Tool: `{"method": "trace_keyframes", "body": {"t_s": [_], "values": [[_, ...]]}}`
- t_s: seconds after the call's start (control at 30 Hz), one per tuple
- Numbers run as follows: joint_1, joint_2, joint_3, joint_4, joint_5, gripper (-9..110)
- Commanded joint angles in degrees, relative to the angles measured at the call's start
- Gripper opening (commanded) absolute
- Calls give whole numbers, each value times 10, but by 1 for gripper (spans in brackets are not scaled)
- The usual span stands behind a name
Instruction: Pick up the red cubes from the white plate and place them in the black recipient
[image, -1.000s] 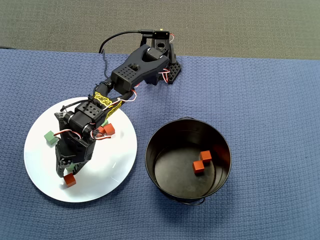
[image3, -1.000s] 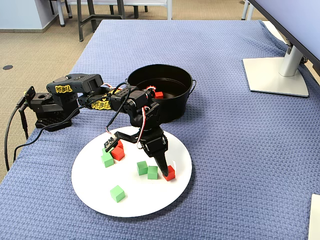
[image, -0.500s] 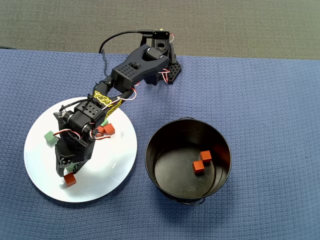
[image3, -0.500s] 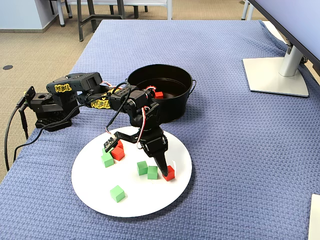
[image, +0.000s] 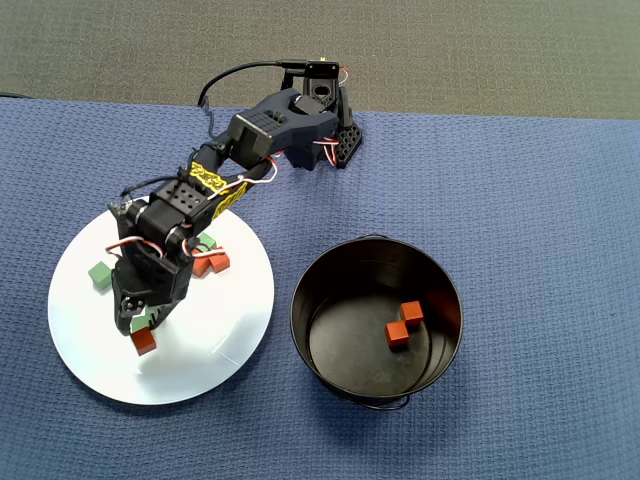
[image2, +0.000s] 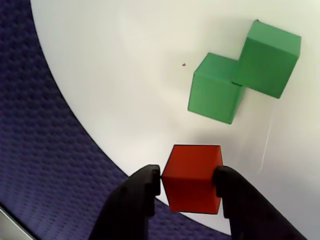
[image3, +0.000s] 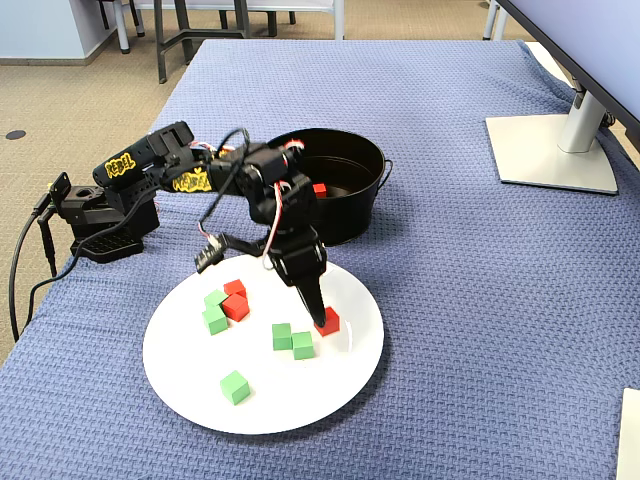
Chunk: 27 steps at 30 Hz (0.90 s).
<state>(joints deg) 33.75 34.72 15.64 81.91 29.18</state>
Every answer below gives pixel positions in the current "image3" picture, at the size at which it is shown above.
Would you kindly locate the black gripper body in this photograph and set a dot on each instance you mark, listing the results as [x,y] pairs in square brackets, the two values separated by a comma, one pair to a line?
[301,263]

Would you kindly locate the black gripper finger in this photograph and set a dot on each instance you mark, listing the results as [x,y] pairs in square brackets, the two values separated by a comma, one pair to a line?
[311,300]

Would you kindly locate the red cube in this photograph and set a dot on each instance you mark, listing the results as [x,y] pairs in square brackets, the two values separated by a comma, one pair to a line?
[236,307]
[235,286]
[319,190]
[332,320]

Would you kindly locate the white round plate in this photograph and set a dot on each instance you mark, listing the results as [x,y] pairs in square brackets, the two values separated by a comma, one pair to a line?
[300,395]

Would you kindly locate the green cube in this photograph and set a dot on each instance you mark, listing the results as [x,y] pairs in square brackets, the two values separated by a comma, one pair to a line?
[303,346]
[215,321]
[281,337]
[234,388]
[214,298]

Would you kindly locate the black metal bucket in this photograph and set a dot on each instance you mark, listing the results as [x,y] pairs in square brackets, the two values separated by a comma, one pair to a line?
[350,210]

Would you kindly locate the blue woven table cloth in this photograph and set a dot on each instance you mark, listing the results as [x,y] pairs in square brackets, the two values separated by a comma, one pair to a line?
[450,300]

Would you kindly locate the black chair legs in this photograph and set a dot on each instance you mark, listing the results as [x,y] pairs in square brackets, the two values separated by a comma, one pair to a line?
[271,22]
[137,20]

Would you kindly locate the silver monitor stand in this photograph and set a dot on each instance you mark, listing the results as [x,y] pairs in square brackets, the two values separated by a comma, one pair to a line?
[545,150]

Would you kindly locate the white desk legs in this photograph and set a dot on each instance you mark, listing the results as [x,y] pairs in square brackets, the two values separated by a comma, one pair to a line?
[501,22]

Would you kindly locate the black floor outlet disc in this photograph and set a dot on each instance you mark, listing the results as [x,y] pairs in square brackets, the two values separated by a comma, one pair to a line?
[15,134]

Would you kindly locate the white flat board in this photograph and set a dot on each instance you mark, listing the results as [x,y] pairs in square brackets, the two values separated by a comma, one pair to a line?
[631,435]

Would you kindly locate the computer monitor screen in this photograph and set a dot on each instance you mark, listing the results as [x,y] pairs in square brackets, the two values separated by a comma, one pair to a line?
[590,40]

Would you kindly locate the dark metal table frame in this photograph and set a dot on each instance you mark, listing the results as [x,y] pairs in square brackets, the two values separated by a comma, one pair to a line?
[160,25]

